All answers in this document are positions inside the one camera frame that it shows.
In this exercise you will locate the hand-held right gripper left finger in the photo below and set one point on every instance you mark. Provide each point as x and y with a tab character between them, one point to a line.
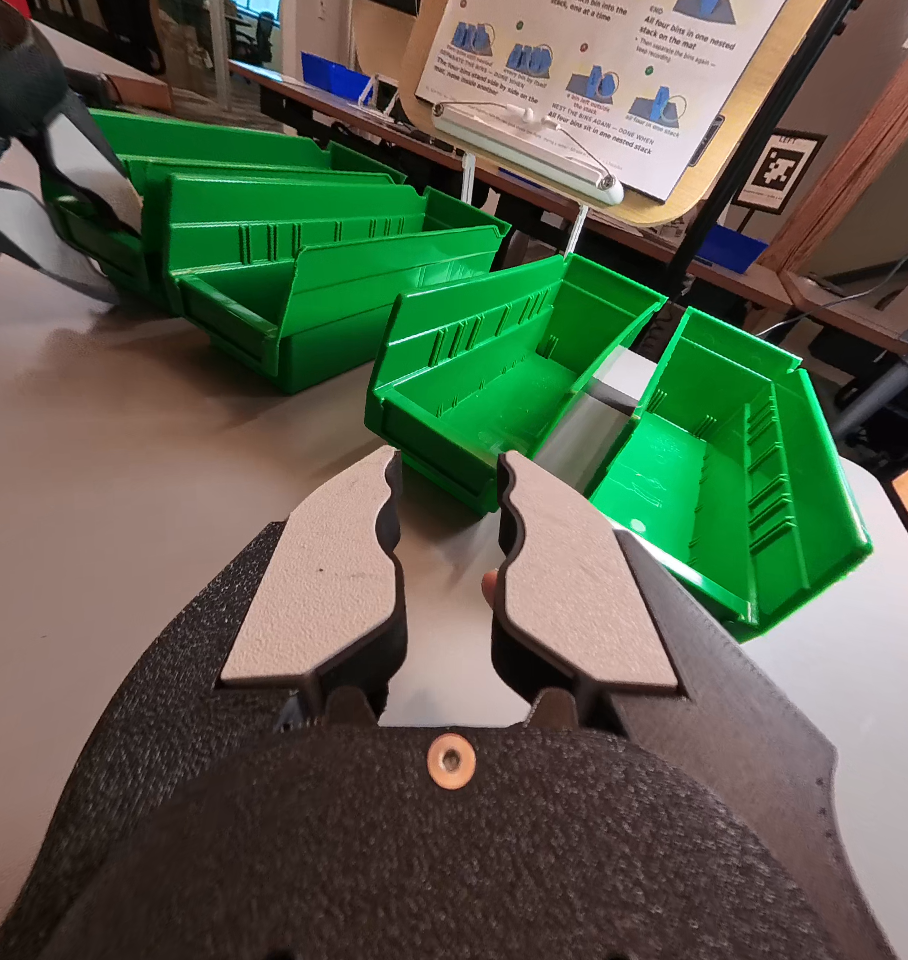
311	592

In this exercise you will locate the black office chair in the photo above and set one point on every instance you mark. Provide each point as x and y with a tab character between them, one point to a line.
255	41

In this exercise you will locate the black metal pole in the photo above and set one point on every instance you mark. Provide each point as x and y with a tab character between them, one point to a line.
698	240

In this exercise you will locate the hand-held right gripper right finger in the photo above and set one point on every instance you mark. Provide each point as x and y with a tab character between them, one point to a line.
574	592

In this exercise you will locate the green plastic storage bin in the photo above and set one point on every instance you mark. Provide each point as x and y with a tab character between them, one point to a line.
221	139
499	397
664	480
334	330

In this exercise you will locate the cardboard box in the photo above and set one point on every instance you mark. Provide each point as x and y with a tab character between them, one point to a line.
187	60

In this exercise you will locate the long brown table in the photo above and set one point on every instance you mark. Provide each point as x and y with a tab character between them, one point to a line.
746	281

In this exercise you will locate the black white marker card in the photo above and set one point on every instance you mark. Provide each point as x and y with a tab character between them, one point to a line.
788	169

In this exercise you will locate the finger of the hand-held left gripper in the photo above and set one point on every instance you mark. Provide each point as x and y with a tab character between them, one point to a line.
26	225
86	161

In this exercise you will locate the small white tablet stand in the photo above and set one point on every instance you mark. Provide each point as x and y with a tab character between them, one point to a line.
379	94

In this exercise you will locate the blue plastic bin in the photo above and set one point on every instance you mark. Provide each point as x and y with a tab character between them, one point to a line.
731	251
334	75

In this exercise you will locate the grey desk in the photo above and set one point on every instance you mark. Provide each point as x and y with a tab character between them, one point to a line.
161	450

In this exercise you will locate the brown side table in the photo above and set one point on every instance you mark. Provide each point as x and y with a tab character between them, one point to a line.
844	315

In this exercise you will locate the grey metal stand leg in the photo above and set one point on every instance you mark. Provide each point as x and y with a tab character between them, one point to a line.
889	382

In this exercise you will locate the person's right hand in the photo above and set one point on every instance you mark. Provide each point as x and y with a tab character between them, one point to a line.
491	586

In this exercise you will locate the printed instruction sheet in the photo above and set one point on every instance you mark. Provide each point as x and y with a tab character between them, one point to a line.
574	82

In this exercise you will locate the white page holder bar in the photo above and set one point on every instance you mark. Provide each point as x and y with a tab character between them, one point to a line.
529	148

